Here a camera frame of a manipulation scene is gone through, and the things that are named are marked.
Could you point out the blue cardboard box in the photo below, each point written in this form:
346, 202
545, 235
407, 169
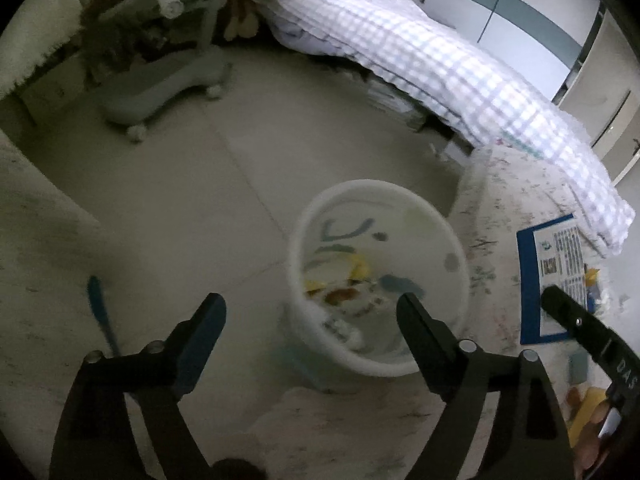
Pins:
530, 280

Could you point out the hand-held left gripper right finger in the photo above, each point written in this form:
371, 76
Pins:
417, 327

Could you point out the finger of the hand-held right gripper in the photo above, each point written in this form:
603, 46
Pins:
575, 317

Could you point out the yellow wrapper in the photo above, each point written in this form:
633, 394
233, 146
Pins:
357, 267

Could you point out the white wardrobe with teal stripe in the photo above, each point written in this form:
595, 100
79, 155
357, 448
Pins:
510, 5

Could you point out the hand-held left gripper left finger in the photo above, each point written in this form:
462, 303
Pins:
207, 327

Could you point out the white fluffy cloth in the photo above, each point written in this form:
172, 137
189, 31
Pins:
35, 35

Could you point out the yellow packet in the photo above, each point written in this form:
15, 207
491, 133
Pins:
585, 410

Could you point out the purple checkered blanket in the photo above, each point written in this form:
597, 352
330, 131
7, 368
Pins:
430, 55

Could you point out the brown plush toy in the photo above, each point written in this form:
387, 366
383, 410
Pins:
242, 10

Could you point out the blue stick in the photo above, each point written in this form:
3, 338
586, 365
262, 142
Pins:
100, 310

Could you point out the floral bed sheet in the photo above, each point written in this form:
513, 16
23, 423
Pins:
505, 210

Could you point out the person's right hand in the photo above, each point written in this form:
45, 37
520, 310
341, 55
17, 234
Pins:
600, 420

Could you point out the white plastic bin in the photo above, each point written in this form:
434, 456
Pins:
445, 260

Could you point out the grey wheeled chair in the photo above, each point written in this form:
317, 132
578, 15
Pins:
165, 80

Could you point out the small teal packet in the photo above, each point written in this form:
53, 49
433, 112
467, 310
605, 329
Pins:
578, 365

